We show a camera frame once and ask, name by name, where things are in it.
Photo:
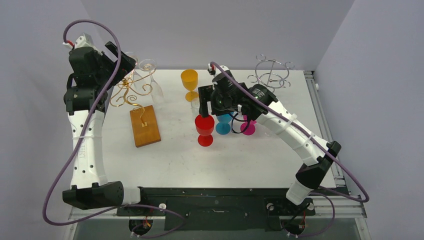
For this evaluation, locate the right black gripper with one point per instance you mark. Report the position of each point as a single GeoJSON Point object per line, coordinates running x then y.
{"type": "Point", "coordinates": [204, 100]}

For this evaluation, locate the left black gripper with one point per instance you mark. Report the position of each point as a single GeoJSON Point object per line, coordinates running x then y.
{"type": "Point", "coordinates": [125, 64]}

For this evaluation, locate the blue wine glass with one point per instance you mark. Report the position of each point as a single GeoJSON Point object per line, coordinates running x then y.
{"type": "Point", "coordinates": [223, 127]}

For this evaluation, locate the clear wine glass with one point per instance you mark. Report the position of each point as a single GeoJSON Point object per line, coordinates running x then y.
{"type": "Point", "coordinates": [150, 66]}
{"type": "Point", "coordinates": [133, 76]}

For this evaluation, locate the red wine glass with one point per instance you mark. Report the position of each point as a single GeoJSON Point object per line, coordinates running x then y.
{"type": "Point", "coordinates": [204, 127]}

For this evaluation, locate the clear wine glass back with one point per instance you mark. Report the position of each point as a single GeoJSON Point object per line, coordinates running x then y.
{"type": "Point", "coordinates": [150, 66]}

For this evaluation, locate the pink wine glass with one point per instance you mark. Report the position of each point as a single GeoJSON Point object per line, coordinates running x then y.
{"type": "Point", "coordinates": [248, 128]}

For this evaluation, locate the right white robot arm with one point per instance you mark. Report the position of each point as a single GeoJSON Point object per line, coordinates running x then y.
{"type": "Point", "coordinates": [259, 104]}

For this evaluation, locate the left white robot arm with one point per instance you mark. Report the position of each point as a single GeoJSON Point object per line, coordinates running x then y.
{"type": "Point", "coordinates": [86, 104]}

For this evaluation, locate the wooden rack base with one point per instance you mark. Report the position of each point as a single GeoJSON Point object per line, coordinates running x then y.
{"type": "Point", "coordinates": [144, 126]}

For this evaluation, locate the yellow plastic goblet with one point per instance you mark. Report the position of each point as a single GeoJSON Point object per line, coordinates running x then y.
{"type": "Point", "coordinates": [189, 78]}

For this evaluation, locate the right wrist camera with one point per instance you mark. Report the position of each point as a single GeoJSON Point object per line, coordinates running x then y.
{"type": "Point", "coordinates": [218, 73]}

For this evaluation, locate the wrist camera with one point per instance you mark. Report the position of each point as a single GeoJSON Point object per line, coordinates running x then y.
{"type": "Point", "coordinates": [84, 40]}
{"type": "Point", "coordinates": [218, 73]}

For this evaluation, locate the gold wire glass rack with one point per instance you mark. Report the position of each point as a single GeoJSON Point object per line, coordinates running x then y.
{"type": "Point", "coordinates": [129, 95]}

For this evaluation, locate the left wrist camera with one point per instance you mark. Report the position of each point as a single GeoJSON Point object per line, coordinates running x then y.
{"type": "Point", "coordinates": [84, 40]}

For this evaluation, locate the chrome wire glass rack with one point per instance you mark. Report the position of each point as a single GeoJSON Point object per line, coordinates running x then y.
{"type": "Point", "coordinates": [276, 77]}

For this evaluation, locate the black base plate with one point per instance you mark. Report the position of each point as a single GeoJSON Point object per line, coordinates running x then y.
{"type": "Point", "coordinates": [221, 209]}

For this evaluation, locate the aluminium rail frame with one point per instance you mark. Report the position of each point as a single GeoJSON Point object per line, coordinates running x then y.
{"type": "Point", "coordinates": [349, 224]}

